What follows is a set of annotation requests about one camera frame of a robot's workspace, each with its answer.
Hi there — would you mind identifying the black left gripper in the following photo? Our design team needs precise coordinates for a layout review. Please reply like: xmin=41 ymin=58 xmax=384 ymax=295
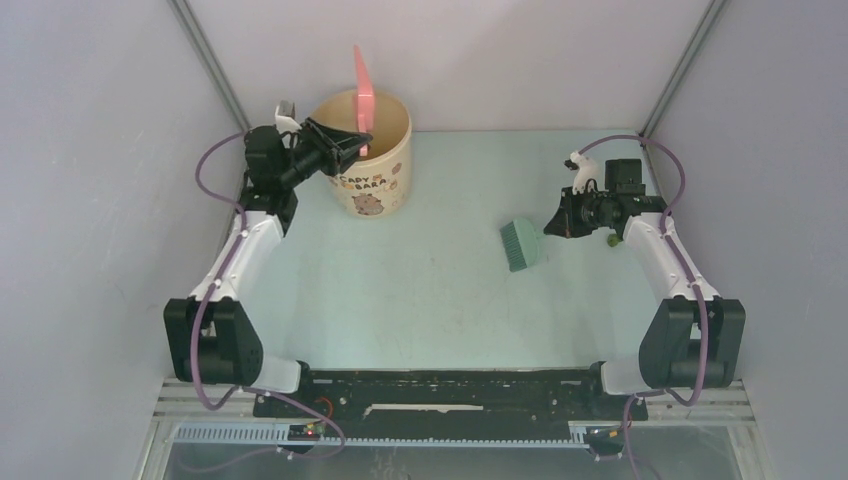
xmin=278 ymin=118 xmax=371 ymax=189

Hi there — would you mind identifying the green hand brush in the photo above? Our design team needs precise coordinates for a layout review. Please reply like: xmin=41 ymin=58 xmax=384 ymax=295
xmin=499 ymin=217 xmax=544 ymax=273

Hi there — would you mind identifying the green paper scrap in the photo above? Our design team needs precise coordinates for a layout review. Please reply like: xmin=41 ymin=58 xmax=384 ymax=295
xmin=607 ymin=234 xmax=623 ymax=248

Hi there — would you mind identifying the pink plastic dustpan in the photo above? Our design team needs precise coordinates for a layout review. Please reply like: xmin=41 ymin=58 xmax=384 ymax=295
xmin=353 ymin=45 xmax=376 ymax=133

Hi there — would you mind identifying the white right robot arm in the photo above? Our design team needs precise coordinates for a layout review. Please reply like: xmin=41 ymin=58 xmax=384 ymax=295
xmin=543 ymin=152 xmax=746 ymax=418

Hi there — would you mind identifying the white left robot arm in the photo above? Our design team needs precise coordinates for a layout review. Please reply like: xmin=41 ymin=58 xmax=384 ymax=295
xmin=163 ymin=118 xmax=373 ymax=417

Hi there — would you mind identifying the beige capybara bucket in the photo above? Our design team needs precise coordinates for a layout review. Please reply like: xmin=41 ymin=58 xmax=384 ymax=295
xmin=329 ymin=90 xmax=413 ymax=219

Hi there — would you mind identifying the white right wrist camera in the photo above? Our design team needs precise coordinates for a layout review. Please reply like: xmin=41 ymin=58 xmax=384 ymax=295
xmin=564 ymin=151 xmax=600 ymax=195

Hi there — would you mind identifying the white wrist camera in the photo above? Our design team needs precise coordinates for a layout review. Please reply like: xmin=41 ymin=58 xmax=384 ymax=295
xmin=274 ymin=100 xmax=301 ymax=134
xmin=564 ymin=151 xmax=600 ymax=195

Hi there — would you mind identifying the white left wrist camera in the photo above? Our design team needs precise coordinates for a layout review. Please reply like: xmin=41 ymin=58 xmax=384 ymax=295
xmin=274 ymin=100 xmax=301 ymax=134

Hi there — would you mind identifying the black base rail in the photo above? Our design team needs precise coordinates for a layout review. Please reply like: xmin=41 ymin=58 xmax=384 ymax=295
xmin=291 ymin=369 xmax=648 ymax=438

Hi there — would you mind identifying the left aluminium frame post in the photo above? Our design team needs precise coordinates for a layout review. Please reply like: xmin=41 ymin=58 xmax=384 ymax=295
xmin=166 ymin=0 xmax=252 ymax=136

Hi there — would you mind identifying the aluminium frame post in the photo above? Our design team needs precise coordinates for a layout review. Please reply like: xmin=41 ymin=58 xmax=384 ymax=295
xmin=640 ymin=0 xmax=730 ymax=137
xmin=166 ymin=0 xmax=252 ymax=136

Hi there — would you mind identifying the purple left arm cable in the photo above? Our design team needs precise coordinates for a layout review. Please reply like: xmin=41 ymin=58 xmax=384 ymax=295
xmin=189 ymin=131 xmax=347 ymax=462

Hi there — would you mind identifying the right aluminium frame post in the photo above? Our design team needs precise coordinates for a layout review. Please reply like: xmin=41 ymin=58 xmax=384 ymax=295
xmin=640 ymin=0 xmax=730 ymax=137

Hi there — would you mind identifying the grey cable duct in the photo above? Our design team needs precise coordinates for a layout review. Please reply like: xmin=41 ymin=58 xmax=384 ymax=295
xmin=173 ymin=422 xmax=624 ymax=448

